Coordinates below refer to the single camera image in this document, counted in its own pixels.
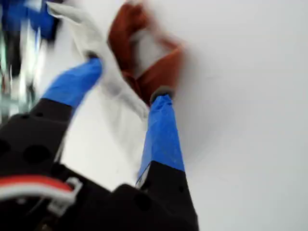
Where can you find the grey t-shirt with orange sleeves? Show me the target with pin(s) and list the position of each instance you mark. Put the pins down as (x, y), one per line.
(84, 36)

